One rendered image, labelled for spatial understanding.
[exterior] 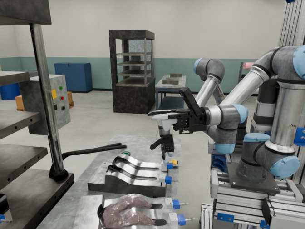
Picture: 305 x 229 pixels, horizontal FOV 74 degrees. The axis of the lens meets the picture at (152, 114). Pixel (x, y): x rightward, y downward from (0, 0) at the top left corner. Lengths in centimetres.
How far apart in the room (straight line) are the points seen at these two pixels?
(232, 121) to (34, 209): 119
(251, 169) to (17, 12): 136
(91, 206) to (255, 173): 84
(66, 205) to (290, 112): 124
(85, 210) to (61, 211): 23
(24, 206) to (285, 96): 147
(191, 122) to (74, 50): 822
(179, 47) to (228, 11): 190
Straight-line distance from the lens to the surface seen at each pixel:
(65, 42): 897
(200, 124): 76
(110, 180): 135
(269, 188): 117
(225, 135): 82
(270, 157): 101
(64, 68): 843
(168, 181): 132
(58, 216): 135
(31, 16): 131
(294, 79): 91
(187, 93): 71
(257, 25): 795
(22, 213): 148
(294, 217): 122
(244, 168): 117
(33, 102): 163
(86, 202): 120
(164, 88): 490
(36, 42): 139
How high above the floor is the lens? 168
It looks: 18 degrees down
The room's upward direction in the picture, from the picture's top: straight up
